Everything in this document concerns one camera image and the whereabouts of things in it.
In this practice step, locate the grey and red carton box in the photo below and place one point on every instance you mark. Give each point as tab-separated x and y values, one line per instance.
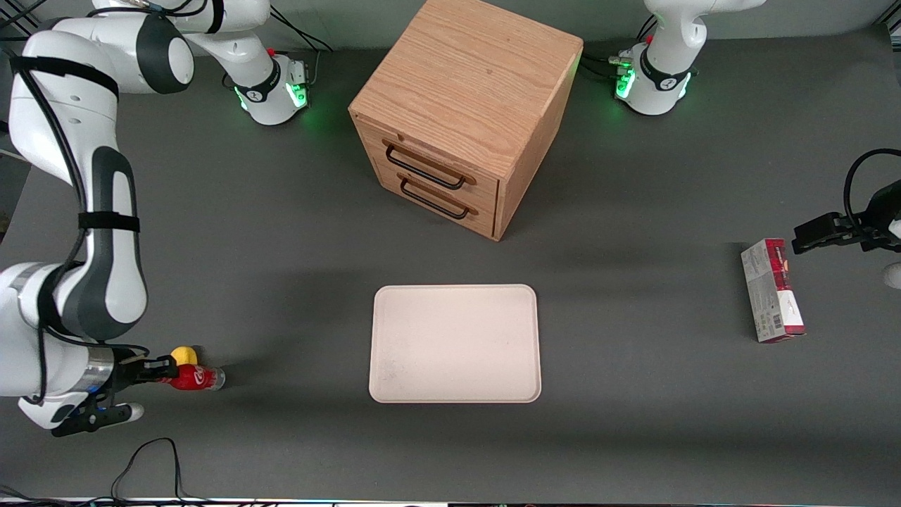
771	296

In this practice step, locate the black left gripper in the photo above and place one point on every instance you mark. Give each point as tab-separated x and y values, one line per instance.
870	233

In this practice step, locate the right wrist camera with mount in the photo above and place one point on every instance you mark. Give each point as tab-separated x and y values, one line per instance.
98	417

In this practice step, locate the beige rectangular tray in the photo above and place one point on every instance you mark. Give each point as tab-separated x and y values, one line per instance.
455	343

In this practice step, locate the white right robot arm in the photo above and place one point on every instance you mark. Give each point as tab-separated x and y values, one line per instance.
105	232

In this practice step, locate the yellow lemon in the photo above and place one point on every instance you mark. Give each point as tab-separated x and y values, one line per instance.
186	354

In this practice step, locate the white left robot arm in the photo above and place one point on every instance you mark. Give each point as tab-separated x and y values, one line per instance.
669	63

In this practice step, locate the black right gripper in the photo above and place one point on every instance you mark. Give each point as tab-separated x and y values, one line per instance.
127	371

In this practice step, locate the red coke bottle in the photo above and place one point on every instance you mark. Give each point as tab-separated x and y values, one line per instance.
197	379

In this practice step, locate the wooden two-drawer cabinet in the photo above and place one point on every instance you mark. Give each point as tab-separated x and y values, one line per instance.
468	77

